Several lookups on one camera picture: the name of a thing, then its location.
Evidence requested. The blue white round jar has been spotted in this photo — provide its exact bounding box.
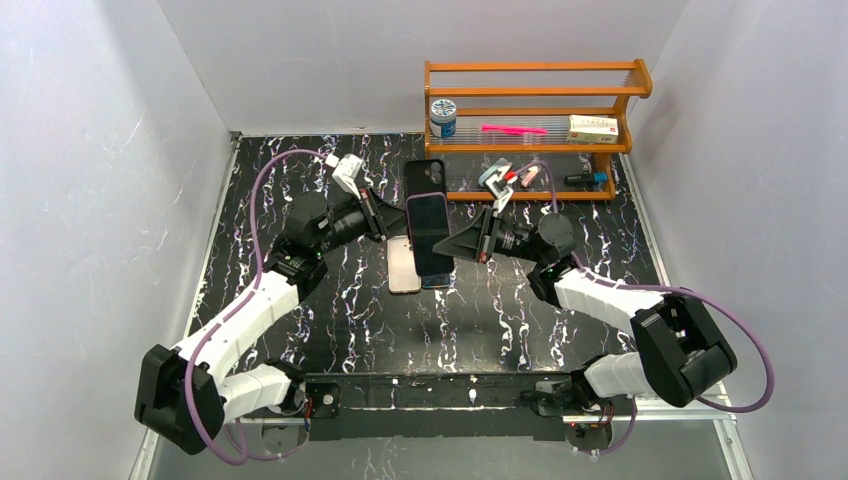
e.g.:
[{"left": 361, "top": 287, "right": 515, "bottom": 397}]
[{"left": 429, "top": 98, "right": 458, "bottom": 138}]

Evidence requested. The orange wooden shelf rack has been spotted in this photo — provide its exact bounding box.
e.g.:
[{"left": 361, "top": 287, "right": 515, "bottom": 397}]
[{"left": 424, "top": 58, "right": 653, "bottom": 201}]

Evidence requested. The teal white stapler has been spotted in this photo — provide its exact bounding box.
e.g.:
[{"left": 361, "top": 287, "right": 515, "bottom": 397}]
[{"left": 478, "top": 158, "right": 512, "bottom": 183}]

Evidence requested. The aluminium frame rail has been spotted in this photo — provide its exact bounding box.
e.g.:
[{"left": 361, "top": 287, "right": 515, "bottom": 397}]
[{"left": 614, "top": 396, "right": 731, "bottom": 422}]

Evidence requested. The purple smartphone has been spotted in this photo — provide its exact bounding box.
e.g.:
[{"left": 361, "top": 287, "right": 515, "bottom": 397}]
[{"left": 406, "top": 192, "right": 455, "bottom": 277}]

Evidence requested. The black blue marker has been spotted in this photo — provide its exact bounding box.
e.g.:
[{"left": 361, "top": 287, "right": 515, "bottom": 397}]
[{"left": 564, "top": 172, "right": 608, "bottom": 186}]

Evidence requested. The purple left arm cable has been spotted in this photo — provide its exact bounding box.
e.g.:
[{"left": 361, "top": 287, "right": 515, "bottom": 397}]
[{"left": 184, "top": 149, "right": 329, "bottom": 466}]

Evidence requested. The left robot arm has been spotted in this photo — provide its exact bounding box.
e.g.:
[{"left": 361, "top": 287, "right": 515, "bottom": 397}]
[{"left": 134, "top": 188, "right": 406, "bottom": 455}]

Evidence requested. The black remote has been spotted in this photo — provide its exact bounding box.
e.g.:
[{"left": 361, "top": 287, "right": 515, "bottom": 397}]
[{"left": 403, "top": 159, "right": 447, "bottom": 198}]

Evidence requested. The black base bar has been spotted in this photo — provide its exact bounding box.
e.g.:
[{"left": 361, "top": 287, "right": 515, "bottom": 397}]
[{"left": 305, "top": 372, "right": 578, "bottom": 441}]

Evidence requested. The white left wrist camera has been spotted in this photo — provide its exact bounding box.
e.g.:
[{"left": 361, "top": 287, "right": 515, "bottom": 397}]
[{"left": 325, "top": 154, "right": 364, "bottom": 199}]

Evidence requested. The pink white clip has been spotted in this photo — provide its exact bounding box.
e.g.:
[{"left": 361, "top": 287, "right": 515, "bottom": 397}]
[{"left": 518, "top": 165, "right": 540, "bottom": 189}]

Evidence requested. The white red small box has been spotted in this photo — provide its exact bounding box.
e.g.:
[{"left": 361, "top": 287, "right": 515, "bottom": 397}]
[{"left": 567, "top": 115, "right": 620, "bottom": 144}]

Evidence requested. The pink pen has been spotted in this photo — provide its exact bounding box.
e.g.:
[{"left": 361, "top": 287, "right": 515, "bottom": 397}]
[{"left": 481, "top": 124, "right": 548, "bottom": 136}]

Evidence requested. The pink phone case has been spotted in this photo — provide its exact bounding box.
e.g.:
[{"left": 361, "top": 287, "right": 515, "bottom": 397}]
[{"left": 387, "top": 236, "right": 422, "bottom": 295}]

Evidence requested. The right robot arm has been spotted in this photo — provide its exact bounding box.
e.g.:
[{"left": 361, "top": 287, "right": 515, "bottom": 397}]
[{"left": 433, "top": 207, "right": 738, "bottom": 407}]

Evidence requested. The black smartphone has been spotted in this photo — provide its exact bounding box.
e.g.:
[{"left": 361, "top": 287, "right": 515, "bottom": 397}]
[{"left": 421, "top": 274, "right": 452, "bottom": 289}]

